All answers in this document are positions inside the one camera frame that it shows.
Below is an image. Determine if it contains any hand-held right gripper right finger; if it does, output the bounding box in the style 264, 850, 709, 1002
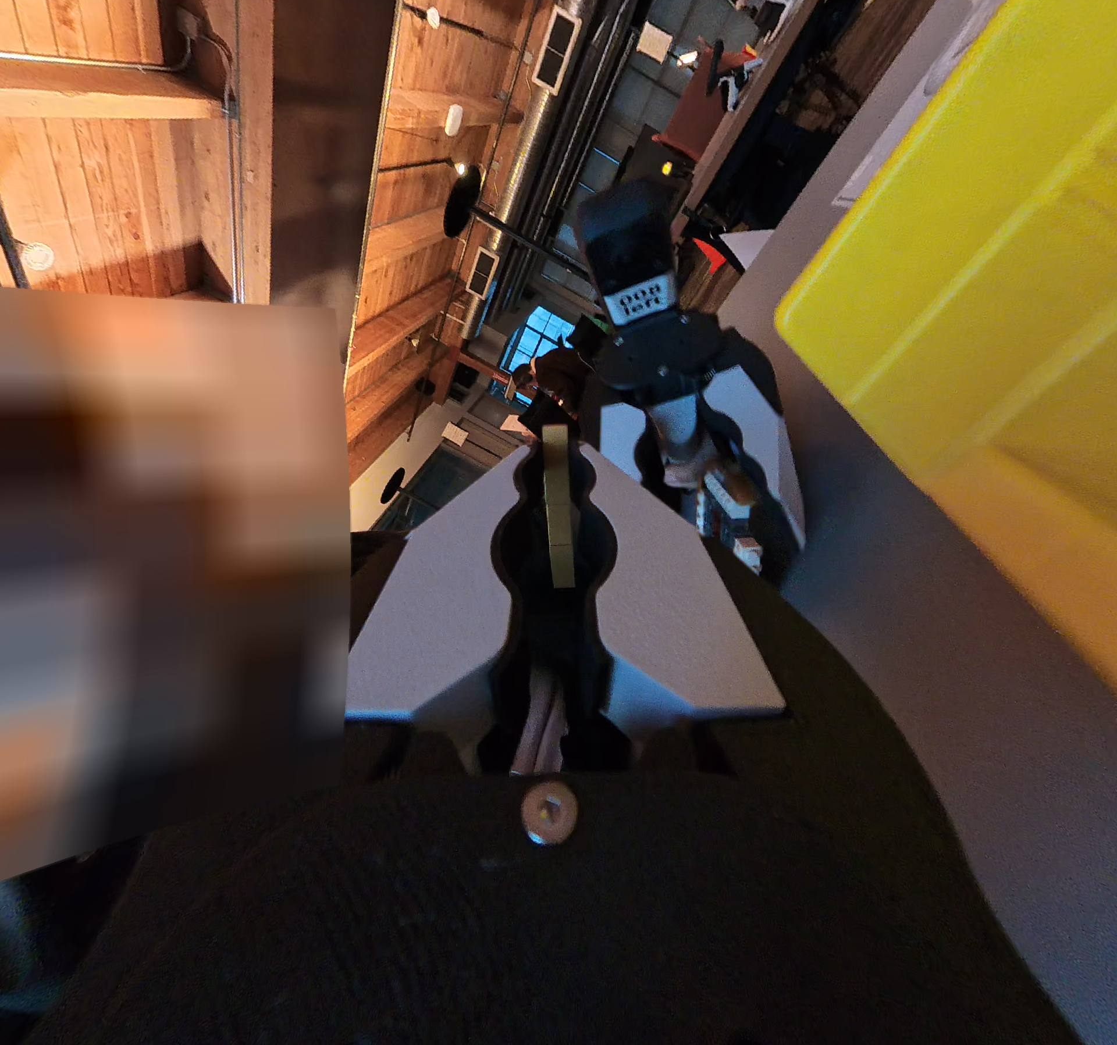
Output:
574, 441, 788, 747

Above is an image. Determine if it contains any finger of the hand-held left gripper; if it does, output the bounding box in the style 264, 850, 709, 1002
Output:
600, 404, 654, 490
698, 363, 807, 553

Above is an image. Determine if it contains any grey desk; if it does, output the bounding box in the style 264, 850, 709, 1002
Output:
681, 0, 1117, 1045

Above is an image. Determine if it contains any toy brick model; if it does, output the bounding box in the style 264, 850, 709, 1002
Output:
663, 443, 762, 577

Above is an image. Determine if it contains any yellow plastic bin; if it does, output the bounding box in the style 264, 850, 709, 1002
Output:
775, 0, 1117, 690

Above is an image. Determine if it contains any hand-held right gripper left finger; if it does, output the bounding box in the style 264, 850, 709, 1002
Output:
349, 443, 535, 747

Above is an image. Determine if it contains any black round pendant lamp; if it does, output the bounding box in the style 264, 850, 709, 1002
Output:
442, 162, 483, 240

